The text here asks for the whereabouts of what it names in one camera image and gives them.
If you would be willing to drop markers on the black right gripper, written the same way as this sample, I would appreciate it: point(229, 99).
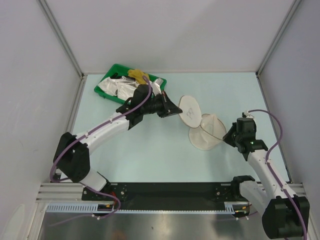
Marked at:
point(226, 138)

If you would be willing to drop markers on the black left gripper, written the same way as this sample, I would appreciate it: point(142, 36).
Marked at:
point(168, 108)

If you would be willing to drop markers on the beige mesh laundry bag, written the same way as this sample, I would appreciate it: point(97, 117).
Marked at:
point(206, 130)

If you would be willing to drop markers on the yellow bra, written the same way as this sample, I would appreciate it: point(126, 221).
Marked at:
point(138, 75)

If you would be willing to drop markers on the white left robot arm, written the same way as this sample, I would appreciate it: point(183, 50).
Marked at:
point(73, 152)

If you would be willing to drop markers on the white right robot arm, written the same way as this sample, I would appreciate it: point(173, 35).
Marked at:
point(284, 214)

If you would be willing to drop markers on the white bra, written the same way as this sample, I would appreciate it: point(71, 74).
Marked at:
point(119, 88)

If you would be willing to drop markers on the black item in tray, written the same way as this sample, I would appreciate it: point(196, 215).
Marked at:
point(116, 75)

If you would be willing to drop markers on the green plastic tray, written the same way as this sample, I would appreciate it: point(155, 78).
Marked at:
point(122, 70)

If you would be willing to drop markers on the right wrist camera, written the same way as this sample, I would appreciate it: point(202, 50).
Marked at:
point(247, 114)

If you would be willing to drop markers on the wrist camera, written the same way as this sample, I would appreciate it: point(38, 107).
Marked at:
point(156, 86)
point(247, 114)

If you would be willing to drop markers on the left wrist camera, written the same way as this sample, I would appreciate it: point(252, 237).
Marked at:
point(156, 86)

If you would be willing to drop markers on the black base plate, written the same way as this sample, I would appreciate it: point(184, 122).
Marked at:
point(172, 195)

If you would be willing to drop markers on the white slotted cable duct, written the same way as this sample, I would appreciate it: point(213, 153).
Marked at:
point(226, 208)

